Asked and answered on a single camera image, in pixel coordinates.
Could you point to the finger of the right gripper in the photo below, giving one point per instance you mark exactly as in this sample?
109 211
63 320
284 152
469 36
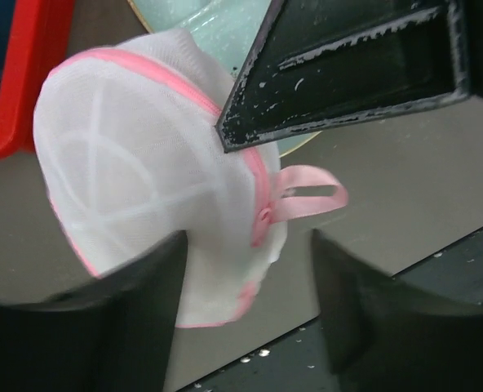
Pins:
316 65

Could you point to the white mesh laundry bag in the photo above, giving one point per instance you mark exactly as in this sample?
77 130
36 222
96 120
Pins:
125 137

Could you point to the red plastic bin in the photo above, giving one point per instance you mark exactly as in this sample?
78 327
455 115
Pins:
38 42

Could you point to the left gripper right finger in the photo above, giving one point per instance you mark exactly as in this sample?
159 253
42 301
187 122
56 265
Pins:
382 334

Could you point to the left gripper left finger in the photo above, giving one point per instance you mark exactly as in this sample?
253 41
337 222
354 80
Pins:
112 334

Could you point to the light green ceramic tray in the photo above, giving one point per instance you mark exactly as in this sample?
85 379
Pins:
224 29

